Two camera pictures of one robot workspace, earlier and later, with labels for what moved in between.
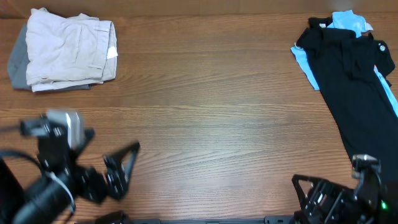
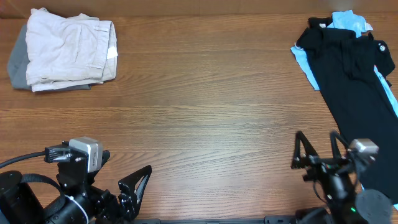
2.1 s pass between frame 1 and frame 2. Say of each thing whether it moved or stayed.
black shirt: stayed
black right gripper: moved
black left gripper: moved
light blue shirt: stayed
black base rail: stayed
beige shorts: stayed
